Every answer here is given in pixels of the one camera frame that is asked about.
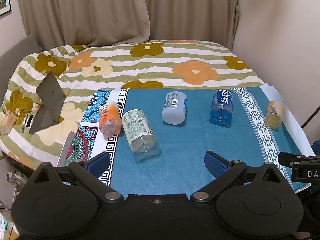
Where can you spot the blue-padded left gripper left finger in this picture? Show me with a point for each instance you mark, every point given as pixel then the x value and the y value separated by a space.
pixel 87 176

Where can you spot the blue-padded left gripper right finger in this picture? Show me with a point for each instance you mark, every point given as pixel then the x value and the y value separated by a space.
pixel 226 175

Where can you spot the clear cup with green label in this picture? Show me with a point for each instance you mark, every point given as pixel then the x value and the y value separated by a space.
pixel 140 136

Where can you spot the orange clear plastic cup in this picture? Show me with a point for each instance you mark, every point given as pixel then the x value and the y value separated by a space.
pixel 109 121

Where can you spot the blue plastic cup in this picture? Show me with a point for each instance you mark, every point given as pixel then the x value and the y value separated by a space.
pixel 221 111

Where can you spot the small yellow orange cup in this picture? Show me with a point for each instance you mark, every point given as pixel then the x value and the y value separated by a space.
pixel 274 115

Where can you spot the frosted white plastic cup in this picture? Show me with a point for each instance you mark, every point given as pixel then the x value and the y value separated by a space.
pixel 175 107

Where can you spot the teal patterned cloth mat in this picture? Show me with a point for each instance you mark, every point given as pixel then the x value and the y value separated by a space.
pixel 180 167

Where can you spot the white board under mat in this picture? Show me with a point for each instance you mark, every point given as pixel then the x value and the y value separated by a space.
pixel 291 124

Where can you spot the grey open laptop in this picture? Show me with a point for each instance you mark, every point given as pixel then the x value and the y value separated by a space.
pixel 52 97

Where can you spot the floral striped duvet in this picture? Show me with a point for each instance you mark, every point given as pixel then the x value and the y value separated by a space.
pixel 82 70

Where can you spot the grey headboard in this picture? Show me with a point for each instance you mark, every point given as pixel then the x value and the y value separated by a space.
pixel 11 59

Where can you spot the beige curtains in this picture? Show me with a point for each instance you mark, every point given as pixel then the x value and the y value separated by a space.
pixel 105 22

